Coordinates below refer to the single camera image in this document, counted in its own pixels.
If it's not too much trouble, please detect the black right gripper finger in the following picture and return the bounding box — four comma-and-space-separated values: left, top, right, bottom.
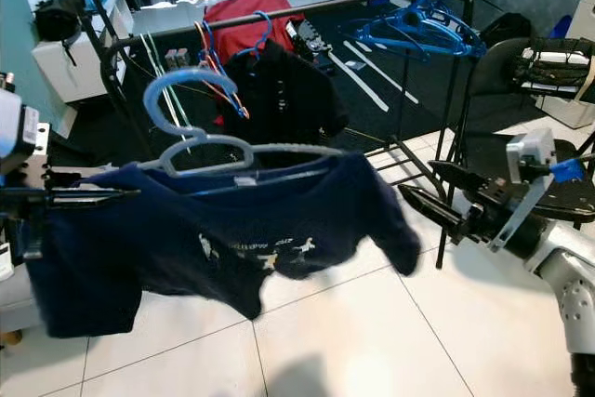
432, 161, 496, 202
398, 182, 475, 234

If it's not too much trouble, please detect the navy blue printed t-shirt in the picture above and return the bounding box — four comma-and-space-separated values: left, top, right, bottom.
23, 152, 422, 340

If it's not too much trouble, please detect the light blue plastic hanger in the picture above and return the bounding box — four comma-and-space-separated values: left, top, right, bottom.
142, 67, 347, 179

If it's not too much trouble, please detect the green thin hanger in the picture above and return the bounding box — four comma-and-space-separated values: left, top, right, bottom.
139, 33, 183, 130

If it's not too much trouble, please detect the orange thin hanger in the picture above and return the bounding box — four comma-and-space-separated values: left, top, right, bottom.
193, 20, 252, 121

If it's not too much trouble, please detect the black carpet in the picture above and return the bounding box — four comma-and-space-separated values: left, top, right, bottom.
98, 0, 568, 170

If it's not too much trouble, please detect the white low cabinet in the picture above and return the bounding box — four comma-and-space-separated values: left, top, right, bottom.
33, 0, 136, 105

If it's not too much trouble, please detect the white storage box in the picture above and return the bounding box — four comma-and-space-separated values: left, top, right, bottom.
535, 95, 595, 130

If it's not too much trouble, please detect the white flat strip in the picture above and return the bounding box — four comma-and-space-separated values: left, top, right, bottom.
321, 48, 390, 112
344, 39, 415, 100

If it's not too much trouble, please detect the black backpack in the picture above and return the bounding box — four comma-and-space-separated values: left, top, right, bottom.
483, 12, 533, 45

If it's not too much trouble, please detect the black soft bag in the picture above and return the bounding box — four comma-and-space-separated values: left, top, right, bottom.
35, 0, 89, 43

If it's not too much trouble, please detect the black t-shirt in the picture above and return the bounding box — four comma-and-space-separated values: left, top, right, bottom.
223, 42, 350, 142

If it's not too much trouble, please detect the tall white box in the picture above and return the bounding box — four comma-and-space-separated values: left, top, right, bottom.
567, 0, 595, 40

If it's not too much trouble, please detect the black metal clothes rack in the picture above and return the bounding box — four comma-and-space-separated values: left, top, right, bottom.
98, 0, 484, 272

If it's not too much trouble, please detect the red fabric bag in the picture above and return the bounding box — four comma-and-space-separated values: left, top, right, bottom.
203, 0, 306, 63

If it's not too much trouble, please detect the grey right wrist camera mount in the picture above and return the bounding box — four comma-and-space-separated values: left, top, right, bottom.
488, 127, 561, 252

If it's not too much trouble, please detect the black strapped bag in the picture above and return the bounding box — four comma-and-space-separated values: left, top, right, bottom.
511, 37, 595, 100

